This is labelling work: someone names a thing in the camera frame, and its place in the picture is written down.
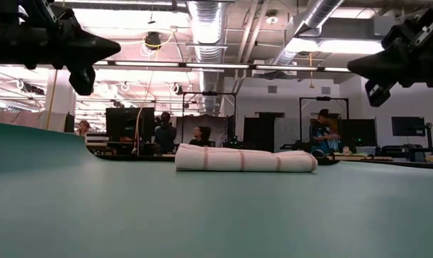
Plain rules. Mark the black cabinet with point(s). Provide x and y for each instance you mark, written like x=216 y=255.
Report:
x=258 y=132

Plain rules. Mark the black metal rig frame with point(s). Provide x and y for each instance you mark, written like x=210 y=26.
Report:
x=209 y=93
x=324 y=97

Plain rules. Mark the white towel with red grid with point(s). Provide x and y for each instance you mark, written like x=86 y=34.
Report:
x=245 y=161

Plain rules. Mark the wooden workbench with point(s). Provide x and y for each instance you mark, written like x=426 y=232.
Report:
x=381 y=158

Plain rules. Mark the pinkish fabric cover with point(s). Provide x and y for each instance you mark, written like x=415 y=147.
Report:
x=23 y=120

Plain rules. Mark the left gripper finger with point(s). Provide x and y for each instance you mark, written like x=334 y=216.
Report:
x=76 y=37
x=80 y=57

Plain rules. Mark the green table mat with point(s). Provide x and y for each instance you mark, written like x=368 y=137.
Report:
x=216 y=222

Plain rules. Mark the black loudspeaker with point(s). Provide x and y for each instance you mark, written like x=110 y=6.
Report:
x=69 y=123

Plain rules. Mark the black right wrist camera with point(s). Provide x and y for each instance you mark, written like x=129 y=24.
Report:
x=376 y=94

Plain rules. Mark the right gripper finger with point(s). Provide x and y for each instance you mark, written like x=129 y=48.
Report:
x=388 y=57
x=385 y=75

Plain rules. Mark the ceiling light strip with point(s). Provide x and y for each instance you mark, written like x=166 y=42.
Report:
x=216 y=66

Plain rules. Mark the black monitor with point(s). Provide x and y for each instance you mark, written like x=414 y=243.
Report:
x=408 y=126
x=360 y=132
x=123 y=123

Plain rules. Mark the silver ventilation duct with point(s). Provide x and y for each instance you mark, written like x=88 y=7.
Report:
x=322 y=10
x=207 y=32

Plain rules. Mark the person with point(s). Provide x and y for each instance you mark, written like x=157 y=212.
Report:
x=324 y=138
x=84 y=128
x=201 y=141
x=165 y=136

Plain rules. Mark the grey backdrop cloth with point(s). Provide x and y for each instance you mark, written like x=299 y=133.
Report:
x=218 y=125

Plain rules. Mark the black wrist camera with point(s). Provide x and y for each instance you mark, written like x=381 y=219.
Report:
x=376 y=94
x=82 y=82

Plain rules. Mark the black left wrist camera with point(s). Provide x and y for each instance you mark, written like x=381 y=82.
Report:
x=82 y=82

